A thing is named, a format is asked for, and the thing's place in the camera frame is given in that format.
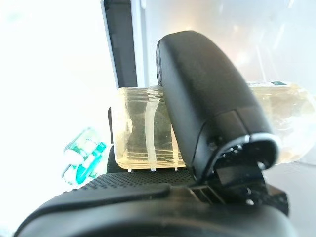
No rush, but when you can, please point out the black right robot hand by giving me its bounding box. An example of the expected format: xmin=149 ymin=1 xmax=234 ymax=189
xmin=14 ymin=30 xmax=300 ymax=237

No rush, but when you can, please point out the clear bottle of yellow tea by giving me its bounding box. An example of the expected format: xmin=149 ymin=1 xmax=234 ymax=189
xmin=110 ymin=80 xmax=316 ymax=171

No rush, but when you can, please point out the green and white packet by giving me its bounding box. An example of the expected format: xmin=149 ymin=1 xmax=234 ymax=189
xmin=62 ymin=142 xmax=107 ymax=186

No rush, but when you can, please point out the green white drink bottle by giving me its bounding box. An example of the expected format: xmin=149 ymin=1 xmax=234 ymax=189
xmin=63 ymin=127 xmax=100 ymax=166

